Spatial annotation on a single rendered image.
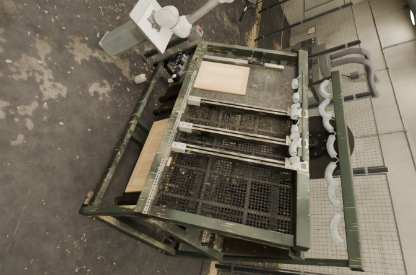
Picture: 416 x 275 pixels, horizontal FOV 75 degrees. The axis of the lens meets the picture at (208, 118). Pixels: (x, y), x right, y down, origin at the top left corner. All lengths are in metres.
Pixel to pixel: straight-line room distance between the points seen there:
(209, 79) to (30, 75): 1.72
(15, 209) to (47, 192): 0.26
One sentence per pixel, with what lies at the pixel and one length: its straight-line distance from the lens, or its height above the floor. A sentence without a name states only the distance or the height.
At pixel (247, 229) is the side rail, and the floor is 1.55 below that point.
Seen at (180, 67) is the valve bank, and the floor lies 0.76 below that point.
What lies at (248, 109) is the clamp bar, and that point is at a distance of 2.71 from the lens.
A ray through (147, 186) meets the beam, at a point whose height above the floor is 0.83.
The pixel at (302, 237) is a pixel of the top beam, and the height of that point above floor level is 1.90.
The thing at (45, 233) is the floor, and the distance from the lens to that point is 2.83.
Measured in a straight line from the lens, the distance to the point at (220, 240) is 2.85.
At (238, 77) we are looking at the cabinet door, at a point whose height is 1.28.
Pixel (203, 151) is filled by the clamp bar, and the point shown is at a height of 1.17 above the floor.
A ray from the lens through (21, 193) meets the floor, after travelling 2.73.
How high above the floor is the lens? 2.53
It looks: 32 degrees down
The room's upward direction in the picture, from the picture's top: 77 degrees clockwise
